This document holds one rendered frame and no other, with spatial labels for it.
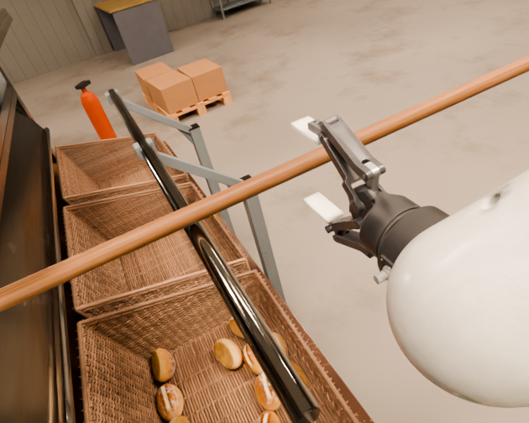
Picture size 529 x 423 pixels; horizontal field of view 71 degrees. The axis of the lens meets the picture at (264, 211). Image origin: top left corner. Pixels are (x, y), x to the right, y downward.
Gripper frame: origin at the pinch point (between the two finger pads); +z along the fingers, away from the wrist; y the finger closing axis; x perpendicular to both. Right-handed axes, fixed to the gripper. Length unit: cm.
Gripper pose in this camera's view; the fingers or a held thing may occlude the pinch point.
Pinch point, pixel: (309, 164)
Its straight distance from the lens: 57.3
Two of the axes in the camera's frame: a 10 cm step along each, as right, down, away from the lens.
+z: -4.4, -5.0, 7.5
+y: 2.0, 7.6, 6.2
